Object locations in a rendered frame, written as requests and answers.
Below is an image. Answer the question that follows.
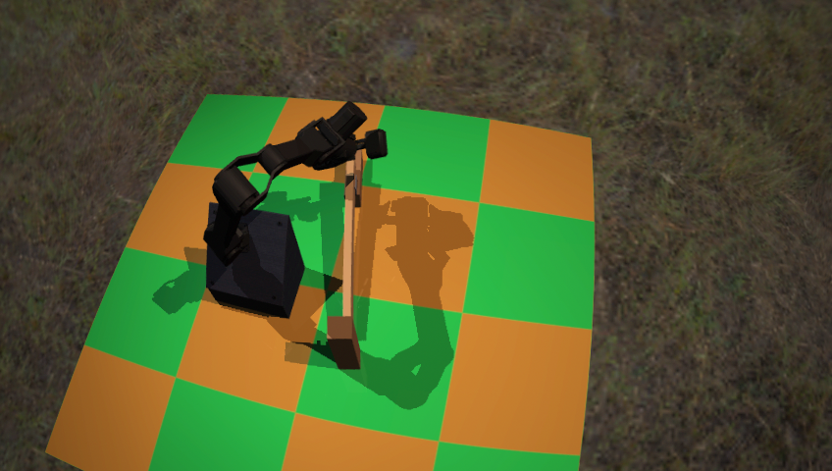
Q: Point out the long brown wooden rail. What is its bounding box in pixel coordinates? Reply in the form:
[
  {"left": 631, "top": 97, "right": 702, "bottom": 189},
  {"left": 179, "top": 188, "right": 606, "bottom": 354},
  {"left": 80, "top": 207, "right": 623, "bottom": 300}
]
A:
[{"left": 342, "top": 160, "right": 356, "bottom": 322}]

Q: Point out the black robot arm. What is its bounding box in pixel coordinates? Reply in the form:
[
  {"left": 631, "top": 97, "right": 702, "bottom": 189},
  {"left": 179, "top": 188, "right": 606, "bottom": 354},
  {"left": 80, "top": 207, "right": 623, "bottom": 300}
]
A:
[{"left": 203, "top": 101, "right": 368, "bottom": 267}]

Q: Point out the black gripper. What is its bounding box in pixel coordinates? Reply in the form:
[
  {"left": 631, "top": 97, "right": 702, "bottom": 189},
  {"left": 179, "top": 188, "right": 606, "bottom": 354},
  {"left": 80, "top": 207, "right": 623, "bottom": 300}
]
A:
[{"left": 313, "top": 129, "right": 389, "bottom": 171}]

